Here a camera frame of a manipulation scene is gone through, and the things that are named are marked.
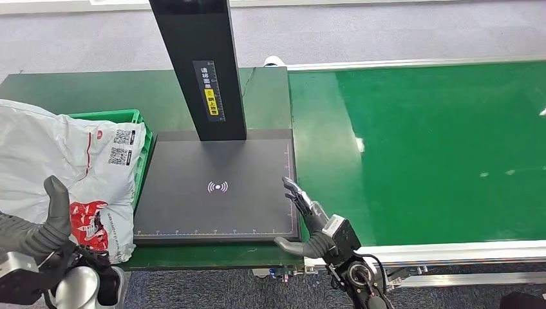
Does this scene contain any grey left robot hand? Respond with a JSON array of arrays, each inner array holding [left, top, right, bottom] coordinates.
[[0, 174, 73, 265]]

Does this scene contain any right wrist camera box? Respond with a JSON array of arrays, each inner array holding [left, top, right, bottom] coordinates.
[[322, 214, 362, 263]]

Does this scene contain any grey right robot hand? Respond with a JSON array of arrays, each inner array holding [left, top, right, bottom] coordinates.
[[274, 176, 338, 259]]

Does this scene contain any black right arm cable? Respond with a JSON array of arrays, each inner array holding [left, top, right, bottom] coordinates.
[[360, 254, 390, 300]]

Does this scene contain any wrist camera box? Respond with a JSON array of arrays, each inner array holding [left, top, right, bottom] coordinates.
[[0, 243, 78, 306], [322, 214, 362, 263]]

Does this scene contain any green plastic crate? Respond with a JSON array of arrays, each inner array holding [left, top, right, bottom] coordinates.
[[68, 109, 153, 211]]

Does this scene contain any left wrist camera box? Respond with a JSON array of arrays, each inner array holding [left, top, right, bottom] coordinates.
[[0, 243, 78, 306]]

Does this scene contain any dark object on floor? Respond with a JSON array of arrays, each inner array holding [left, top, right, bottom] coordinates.
[[500, 292, 546, 309]]

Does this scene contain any white courier bag package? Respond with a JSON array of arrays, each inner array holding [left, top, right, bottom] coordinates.
[[0, 99, 147, 265]]

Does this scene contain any green conveyor belt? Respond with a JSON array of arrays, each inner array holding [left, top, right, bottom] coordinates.
[[288, 61, 546, 247]]

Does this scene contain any thin black scanner cable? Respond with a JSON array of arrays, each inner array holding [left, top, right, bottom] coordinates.
[[241, 67, 257, 100]]

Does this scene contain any aluminium conveyor frame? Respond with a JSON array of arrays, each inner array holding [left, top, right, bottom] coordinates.
[[251, 55, 546, 291]]

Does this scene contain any black inbound scanner machine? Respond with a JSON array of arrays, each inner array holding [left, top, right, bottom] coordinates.
[[133, 0, 301, 245]]

